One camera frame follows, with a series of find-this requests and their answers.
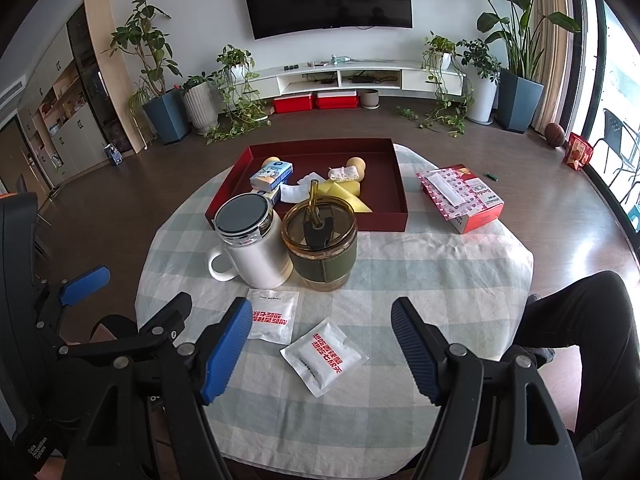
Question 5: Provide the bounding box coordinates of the blue tissue packet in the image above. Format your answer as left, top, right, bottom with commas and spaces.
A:
249, 160, 293, 192

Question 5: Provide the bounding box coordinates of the person's leg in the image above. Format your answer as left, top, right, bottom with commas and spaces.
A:
90, 314, 140, 346
510, 270, 640, 480

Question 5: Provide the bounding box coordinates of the red gift bag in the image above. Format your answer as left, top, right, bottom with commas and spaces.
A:
565, 132, 595, 173

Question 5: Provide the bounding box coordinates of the large-leaf plant in blue pot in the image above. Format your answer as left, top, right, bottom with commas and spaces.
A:
442, 0, 581, 134

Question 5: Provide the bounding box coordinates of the glass cup with green sleeve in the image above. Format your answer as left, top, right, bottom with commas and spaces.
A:
281, 179, 360, 292

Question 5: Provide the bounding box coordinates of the person's right leg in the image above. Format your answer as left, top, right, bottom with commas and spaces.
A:
510, 270, 640, 480

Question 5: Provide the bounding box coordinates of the beige peanut-shaped sponge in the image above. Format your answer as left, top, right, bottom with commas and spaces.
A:
345, 156, 369, 183

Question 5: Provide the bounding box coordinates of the person's left leg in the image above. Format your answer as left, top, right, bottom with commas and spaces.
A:
90, 314, 140, 346

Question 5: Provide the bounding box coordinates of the white television cabinet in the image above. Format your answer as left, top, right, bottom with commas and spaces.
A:
220, 60, 467, 106

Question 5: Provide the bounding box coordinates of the black outdoor chair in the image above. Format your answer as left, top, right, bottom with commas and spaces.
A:
595, 108, 640, 206

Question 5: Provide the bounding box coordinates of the white mesh scrub pad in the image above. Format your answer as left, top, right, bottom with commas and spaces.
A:
327, 165, 362, 183

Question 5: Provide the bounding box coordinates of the plant in ribbed white pot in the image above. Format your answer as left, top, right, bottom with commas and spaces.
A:
180, 75, 221, 136

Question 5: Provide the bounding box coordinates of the beige curtain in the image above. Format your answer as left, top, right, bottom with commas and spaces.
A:
530, 0, 576, 136

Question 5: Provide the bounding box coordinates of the trailing vine in white pot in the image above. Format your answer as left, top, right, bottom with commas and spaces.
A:
397, 31, 473, 138

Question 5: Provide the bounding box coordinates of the trailing vine plant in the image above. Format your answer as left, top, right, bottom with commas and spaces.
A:
205, 45, 273, 143

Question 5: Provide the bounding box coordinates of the yellow rectangular sponge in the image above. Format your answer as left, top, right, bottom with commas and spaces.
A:
318, 180, 362, 198
345, 192, 374, 214

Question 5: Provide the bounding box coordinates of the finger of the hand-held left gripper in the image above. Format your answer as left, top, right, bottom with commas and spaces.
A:
55, 292, 193, 361
32, 266, 112, 333

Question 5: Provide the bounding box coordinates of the white sachet with red print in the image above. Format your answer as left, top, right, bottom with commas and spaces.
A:
280, 318, 370, 398
246, 288, 300, 343

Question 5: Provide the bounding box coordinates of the green checked tablecloth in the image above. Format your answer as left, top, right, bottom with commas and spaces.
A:
135, 145, 535, 471

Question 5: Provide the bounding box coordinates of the wall storage cabinet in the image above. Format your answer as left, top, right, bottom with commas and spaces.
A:
17, 0, 151, 181

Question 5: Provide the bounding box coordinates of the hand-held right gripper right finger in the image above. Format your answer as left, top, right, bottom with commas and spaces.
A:
390, 297, 583, 480

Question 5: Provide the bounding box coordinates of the leafy tree in blue pot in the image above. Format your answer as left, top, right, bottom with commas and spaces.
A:
102, 0, 192, 146

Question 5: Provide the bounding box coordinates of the bushy plant in white pot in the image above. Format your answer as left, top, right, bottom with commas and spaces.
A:
457, 39, 502, 125

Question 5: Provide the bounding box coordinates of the red tray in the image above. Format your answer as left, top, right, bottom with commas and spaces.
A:
204, 138, 410, 232

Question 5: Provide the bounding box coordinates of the white mug with lid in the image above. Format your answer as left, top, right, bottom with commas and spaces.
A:
207, 192, 294, 290

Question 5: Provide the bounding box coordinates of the red and white snack box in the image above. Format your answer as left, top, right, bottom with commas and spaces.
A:
416, 163, 505, 235

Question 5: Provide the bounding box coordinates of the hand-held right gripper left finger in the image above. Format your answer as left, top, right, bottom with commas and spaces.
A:
65, 297, 253, 480

